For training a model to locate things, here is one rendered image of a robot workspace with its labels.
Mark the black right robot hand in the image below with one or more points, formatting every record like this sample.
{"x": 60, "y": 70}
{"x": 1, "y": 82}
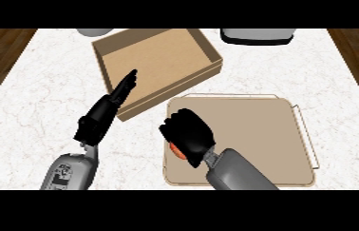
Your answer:
{"x": 190, "y": 131}

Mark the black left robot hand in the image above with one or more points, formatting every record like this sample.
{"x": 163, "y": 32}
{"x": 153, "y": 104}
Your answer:
{"x": 100, "y": 117}

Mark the orange squash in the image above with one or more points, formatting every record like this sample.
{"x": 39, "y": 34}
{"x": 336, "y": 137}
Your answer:
{"x": 178, "y": 151}

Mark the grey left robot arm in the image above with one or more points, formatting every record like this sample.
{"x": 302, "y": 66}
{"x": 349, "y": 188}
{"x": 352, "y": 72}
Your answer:
{"x": 73, "y": 171}

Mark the beige tray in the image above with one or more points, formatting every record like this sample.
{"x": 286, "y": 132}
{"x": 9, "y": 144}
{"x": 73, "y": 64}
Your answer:
{"x": 255, "y": 139}

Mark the brown cardboard box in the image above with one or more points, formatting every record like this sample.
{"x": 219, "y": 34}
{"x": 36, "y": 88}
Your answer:
{"x": 159, "y": 67}

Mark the pale grey round object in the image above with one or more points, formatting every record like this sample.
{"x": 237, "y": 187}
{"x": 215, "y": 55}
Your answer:
{"x": 94, "y": 32}

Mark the grey and black appliance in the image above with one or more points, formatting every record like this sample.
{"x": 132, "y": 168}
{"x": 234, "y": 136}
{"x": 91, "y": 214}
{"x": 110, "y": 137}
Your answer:
{"x": 258, "y": 36}

